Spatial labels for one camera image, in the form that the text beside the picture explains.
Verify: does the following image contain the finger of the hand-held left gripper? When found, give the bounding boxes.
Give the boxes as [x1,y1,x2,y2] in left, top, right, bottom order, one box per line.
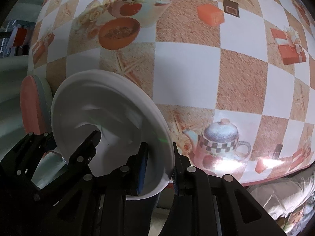
[0,131,57,177]
[64,130,102,177]

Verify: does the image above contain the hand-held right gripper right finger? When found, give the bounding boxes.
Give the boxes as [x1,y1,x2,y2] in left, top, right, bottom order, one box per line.
[157,142,288,236]

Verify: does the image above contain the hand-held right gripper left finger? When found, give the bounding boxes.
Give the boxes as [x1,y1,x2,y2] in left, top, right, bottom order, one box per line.
[31,142,149,236]

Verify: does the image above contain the pink bowl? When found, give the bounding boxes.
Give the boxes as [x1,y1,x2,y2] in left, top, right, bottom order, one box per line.
[20,75,48,135]

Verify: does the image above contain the white plate with wide rim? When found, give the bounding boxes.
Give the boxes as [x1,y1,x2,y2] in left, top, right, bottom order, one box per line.
[50,70,176,200]

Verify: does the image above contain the pale grey plate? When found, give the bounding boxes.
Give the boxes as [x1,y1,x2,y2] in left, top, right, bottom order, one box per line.
[44,79,53,131]

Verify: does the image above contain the blue crate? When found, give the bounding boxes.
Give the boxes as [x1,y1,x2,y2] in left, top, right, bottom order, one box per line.
[4,20,35,57]

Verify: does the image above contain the printed blanket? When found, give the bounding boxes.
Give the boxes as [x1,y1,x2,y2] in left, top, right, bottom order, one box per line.
[246,167,315,236]

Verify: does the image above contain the checkered printed tablecloth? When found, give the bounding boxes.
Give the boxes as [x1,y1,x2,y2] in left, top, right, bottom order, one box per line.
[27,0,315,187]

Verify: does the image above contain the red box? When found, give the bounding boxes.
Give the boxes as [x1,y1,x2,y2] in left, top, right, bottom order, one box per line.
[12,28,31,47]

